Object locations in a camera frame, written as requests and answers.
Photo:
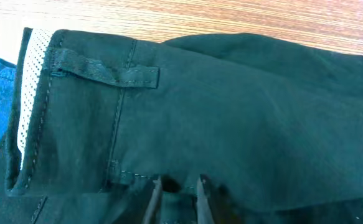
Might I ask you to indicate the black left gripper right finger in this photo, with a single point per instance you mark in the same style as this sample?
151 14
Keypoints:
205 204

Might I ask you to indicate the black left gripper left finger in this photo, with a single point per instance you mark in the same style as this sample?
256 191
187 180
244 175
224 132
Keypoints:
154 202

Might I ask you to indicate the black shorts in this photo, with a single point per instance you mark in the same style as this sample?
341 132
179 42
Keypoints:
277 127

